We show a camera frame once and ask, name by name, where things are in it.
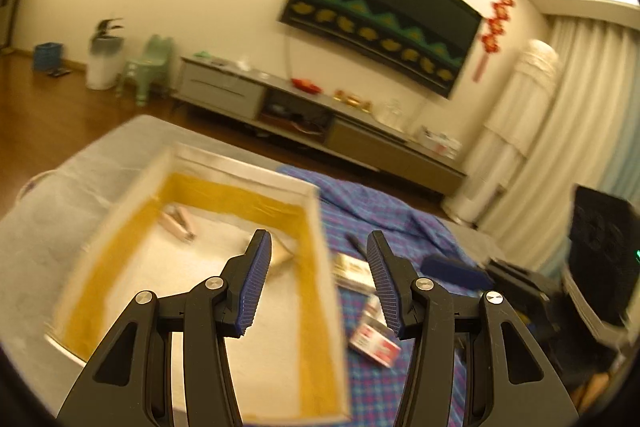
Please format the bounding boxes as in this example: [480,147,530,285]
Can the white standing air conditioner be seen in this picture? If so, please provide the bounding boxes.
[442,39,558,223]

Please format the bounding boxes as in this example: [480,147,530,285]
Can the white box with small things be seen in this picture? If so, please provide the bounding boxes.
[420,126,463,158]

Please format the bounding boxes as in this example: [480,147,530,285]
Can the grey television cabinet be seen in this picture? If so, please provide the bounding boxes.
[172,54,468,198]

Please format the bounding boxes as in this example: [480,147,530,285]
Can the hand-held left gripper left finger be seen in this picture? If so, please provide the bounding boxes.
[57,229,273,427]

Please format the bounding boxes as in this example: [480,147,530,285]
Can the black marker pen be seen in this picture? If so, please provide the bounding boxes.
[346,234,369,259]

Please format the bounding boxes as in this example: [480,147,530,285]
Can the golden ornaments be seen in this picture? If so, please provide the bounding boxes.
[334,89,373,112]

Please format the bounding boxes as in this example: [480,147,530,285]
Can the white trash bin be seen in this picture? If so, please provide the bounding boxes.
[85,18,126,90]

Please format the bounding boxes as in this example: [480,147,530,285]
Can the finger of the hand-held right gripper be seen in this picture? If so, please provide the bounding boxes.
[421,256,493,290]

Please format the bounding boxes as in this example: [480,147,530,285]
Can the red knot wall decoration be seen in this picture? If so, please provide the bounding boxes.
[472,0,516,82]

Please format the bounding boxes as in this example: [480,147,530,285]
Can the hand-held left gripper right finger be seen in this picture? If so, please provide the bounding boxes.
[366,230,581,427]

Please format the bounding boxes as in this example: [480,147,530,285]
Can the clear glass jars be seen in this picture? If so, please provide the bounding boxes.
[380,99,408,128]

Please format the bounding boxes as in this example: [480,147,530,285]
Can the white foam box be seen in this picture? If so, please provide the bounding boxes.
[42,144,353,425]

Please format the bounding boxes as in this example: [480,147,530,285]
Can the blue plastic basket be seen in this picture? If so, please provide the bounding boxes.
[34,42,63,72]

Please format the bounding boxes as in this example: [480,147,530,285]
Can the white curtain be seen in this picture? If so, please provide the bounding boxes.
[480,14,640,268]

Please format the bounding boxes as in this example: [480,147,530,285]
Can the blue plaid cloth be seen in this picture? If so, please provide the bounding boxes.
[277,164,496,427]

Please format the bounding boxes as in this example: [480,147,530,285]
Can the wall television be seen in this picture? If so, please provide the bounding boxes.
[277,0,483,100]

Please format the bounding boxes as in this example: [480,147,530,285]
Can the white barcode packet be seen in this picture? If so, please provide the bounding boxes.
[332,254,377,293]

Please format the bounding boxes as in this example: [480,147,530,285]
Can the small tan item in box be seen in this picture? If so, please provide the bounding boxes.
[160,204,197,244]

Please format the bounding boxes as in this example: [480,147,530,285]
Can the green child chair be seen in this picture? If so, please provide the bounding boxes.
[117,34,175,100]

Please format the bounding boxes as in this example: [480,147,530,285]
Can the red and white packet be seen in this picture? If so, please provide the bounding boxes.
[348,294,402,368]

